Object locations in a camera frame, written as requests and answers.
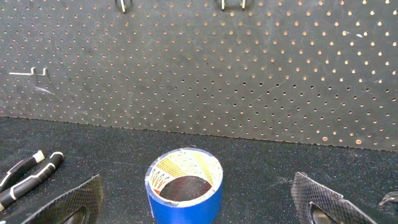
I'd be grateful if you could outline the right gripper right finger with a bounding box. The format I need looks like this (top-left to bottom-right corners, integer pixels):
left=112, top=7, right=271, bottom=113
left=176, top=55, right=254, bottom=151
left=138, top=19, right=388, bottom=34
left=290, top=172, right=379, bottom=224

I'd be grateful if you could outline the black pegboard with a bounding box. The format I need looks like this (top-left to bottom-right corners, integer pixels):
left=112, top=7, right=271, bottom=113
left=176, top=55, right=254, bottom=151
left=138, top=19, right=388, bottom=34
left=0, top=0, right=398, bottom=153

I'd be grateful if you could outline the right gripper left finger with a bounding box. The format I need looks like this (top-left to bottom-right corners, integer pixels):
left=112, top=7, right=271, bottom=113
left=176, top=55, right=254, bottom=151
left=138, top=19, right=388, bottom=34
left=20, top=174, right=104, bottom=224

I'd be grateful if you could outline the hammer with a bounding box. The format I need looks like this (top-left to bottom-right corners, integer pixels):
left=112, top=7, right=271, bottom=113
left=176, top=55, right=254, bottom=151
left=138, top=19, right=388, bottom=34
left=377, top=190, right=398, bottom=208

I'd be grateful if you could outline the double-prong metal hook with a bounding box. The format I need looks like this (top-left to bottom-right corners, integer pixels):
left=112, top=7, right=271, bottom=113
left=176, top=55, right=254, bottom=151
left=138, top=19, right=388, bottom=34
left=216, top=0, right=254, bottom=12

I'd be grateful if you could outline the roll of blue tape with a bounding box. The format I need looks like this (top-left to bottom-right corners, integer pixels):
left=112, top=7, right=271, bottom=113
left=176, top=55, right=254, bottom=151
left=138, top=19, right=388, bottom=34
left=144, top=147, right=224, bottom=224

